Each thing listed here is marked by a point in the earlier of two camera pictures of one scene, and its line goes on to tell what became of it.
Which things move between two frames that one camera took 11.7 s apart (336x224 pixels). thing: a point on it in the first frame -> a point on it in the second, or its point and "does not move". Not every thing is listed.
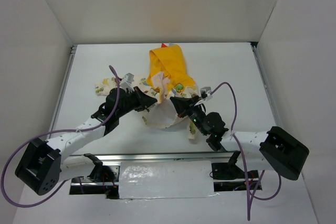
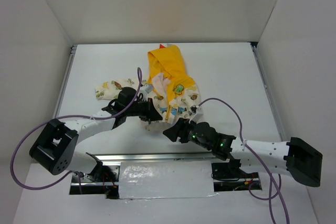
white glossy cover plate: x=143 y=180 does not move
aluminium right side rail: x=275 y=115 does not move
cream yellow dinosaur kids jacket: x=169 y=76 does not move
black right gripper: x=188 y=107 -> x=181 y=131
